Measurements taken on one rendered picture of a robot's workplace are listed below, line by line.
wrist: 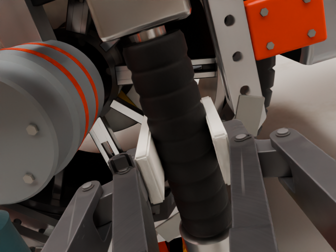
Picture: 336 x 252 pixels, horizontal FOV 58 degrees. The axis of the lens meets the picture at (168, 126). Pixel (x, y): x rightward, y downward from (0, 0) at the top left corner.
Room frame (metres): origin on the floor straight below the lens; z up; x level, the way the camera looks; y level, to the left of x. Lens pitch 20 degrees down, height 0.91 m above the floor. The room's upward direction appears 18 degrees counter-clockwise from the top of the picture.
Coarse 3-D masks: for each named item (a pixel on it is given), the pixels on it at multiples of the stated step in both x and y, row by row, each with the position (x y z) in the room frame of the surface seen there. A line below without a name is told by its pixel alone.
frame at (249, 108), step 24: (216, 0) 0.37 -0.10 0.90; (240, 0) 0.37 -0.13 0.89; (216, 24) 0.37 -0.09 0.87; (240, 24) 0.37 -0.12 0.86; (216, 48) 0.41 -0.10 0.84; (240, 48) 0.37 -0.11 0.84; (240, 72) 0.37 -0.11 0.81; (240, 96) 0.37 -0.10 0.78; (24, 216) 0.46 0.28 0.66; (48, 216) 0.47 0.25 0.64; (168, 216) 0.39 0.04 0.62; (24, 240) 0.41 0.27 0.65; (168, 240) 0.39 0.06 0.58
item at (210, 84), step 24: (72, 0) 0.50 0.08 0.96; (192, 0) 0.57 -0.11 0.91; (72, 24) 0.50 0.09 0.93; (0, 48) 0.51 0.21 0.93; (96, 48) 0.50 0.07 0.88; (120, 72) 0.49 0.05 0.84; (216, 72) 0.47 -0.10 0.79; (216, 96) 0.46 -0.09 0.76; (96, 120) 0.50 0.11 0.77; (96, 144) 0.50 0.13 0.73; (72, 168) 0.63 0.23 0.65; (96, 168) 0.64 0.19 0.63; (48, 192) 0.53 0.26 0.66; (72, 192) 0.54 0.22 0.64
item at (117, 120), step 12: (60, 0) 0.66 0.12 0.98; (48, 12) 0.66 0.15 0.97; (60, 12) 0.66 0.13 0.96; (60, 24) 0.66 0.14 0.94; (132, 36) 0.64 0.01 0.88; (120, 48) 0.61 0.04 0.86; (108, 72) 0.61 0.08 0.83; (132, 84) 0.65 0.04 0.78; (132, 96) 0.65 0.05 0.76; (108, 120) 0.66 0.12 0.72; (120, 120) 0.65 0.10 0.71; (132, 120) 0.65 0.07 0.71
